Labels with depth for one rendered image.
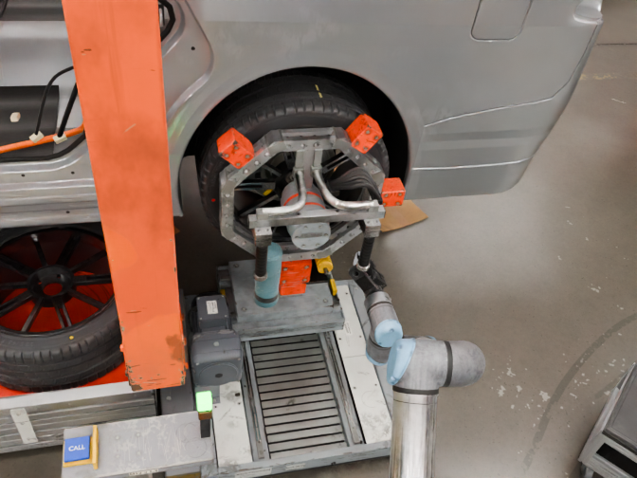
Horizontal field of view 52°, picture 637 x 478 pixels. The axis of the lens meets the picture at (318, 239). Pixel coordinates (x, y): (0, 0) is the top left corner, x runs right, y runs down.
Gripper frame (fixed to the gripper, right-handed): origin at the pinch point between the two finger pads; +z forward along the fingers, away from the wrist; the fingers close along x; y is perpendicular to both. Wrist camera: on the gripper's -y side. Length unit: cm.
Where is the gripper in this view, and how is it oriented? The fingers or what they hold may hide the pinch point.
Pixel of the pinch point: (357, 253)
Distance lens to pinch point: 233.6
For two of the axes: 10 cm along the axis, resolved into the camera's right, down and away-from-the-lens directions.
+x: 7.6, -5.5, -3.4
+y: 6.1, 4.4, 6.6
